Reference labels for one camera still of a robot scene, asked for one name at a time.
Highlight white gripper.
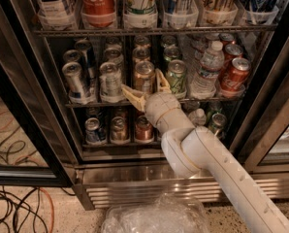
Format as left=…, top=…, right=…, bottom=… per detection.
left=121, top=69, right=182, bottom=127

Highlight orange soda can front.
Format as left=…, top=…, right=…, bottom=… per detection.
left=133, top=61, right=155, bottom=94

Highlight orange soda can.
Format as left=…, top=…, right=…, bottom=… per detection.
left=133, top=61, right=155, bottom=94
left=132, top=47, right=150, bottom=65

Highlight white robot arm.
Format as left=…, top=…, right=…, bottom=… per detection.
left=121, top=70, right=289, bottom=233

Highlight green soda can front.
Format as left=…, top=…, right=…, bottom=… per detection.
left=166, top=59, right=186, bottom=94

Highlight green soda can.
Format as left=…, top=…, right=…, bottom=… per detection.
left=163, top=46, right=182, bottom=63
left=166, top=59, right=186, bottom=94

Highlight red orange can bottom shelf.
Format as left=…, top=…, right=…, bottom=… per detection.
left=135, top=116, right=153, bottom=143

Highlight white silver can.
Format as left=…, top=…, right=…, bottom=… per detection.
left=99, top=62, right=122, bottom=97

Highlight gold can bottom shelf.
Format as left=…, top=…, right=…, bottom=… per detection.
left=111, top=116, right=129, bottom=143

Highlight clear water bottle middle shelf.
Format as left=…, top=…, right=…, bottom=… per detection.
left=190, top=41, right=224, bottom=99

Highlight clear water bottle shelf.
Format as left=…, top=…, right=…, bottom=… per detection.
left=190, top=41, right=224, bottom=99
left=188, top=108, right=207, bottom=126

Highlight clear water bottle bottom shelf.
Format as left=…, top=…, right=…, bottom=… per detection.
left=188, top=108, right=207, bottom=126

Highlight blue can bottom shelf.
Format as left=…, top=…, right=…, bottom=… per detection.
left=84, top=117, right=107, bottom=145

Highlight green can bottom shelf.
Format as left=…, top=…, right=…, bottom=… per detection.
left=209, top=113, right=227, bottom=139

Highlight large green white can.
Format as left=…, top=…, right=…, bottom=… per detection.
left=123, top=0, right=156, bottom=28

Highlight blue silver can front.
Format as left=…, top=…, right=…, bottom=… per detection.
left=62, top=62, right=89, bottom=99

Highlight red cola can front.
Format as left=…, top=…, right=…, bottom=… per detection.
left=220, top=57, right=251, bottom=92

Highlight large blue striped can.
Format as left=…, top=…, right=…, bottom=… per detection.
left=163, top=0, right=194, bottom=29

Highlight stainless steel fridge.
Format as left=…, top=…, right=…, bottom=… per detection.
left=0, top=0, right=289, bottom=212

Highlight large red cola can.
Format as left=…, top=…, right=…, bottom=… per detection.
left=82, top=0, right=114, bottom=28

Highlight large gold patterned can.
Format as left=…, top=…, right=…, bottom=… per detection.
left=202, top=0, right=234, bottom=25

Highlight large white tea can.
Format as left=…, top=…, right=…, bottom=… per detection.
left=37, top=0, right=76, bottom=29

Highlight clear plastic bag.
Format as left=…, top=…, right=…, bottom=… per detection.
left=101, top=193, right=210, bottom=233

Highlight orange floor cable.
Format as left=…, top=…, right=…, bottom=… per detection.
left=0, top=109, right=55, bottom=233

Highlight black floor cables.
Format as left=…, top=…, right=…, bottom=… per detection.
left=0, top=123, right=75, bottom=233

